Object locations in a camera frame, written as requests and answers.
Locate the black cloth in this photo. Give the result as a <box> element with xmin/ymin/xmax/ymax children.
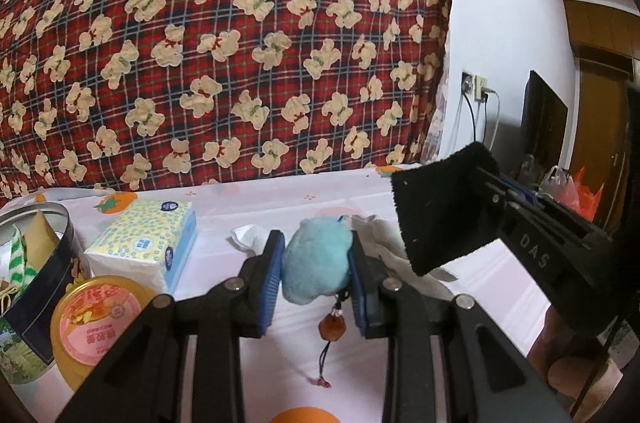
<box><xmin>390</xmin><ymin>143</ymin><xmax>501</xmax><ymax>277</ymax></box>

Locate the plastic bags pile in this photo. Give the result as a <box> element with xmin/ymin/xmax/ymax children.
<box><xmin>518</xmin><ymin>154</ymin><xmax>604</xmax><ymax>221</ymax></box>

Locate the white knitted cloth blue edge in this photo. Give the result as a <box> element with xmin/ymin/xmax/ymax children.
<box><xmin>231</xmin><ymin>215</ymin><xmax>457</xmax><ymax>301</ymax></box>

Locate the wooden door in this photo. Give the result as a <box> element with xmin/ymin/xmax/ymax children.
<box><xmin>564</xmin><ymin>0</ymin><xmax>639</xmax><ymax>232</ymax></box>

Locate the round metal tin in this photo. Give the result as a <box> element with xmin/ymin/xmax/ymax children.
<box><xmin>1</xmin><ymin>202</ymin><xmax>90</xmax><ymax>385</ymax></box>

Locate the white charger cable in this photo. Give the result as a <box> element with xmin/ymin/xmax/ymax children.
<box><xmin>482</xmin><ymin>87</ymin><xmax>502</xmax><ymax>152</ymax></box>

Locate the person's right hand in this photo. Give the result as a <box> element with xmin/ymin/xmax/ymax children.
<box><xmin>527</xmin><ymin>306</ymin><xmax>623</xmax><ymax>422</ymax></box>

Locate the light blue plush keychain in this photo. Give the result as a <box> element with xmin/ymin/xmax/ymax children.
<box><xmin>282</xmin><ymin>217</ymin><xmax>354</xmax><ymax>388</ymax></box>

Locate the yellow blue tissue pack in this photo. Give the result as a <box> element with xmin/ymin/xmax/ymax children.
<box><xmin>85</xmin><ymin>199</ymin><xmax>196</xmax><ymax>294</ymax></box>

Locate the white fruit print tablecloth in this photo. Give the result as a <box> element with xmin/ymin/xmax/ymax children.
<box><xmin>47</xmin><ymin>199</ymin><xmax>565</xmax><ymax>422</ymax></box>

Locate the red plaid bear blanket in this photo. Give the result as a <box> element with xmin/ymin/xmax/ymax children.
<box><xmin>1</xmin><ymin>0</ymin><xmax>452</xmax><ymax>201</ymax></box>

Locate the black power cable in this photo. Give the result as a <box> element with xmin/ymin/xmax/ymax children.
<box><xmin>462</xmin><ymin>90</ymin><xmax>478</xmax><ymax>146</ymax></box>

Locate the wall power socket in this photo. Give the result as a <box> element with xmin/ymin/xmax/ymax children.
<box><xmin>461</xmin><ymin>71</ymin><xmax>488</xmax><ymax>102</ymax></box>

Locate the black television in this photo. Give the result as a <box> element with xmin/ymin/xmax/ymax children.
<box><xmin>518</xmin><ymin>70</ymin><xmax>568</xmax><ymax>187</ymax></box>

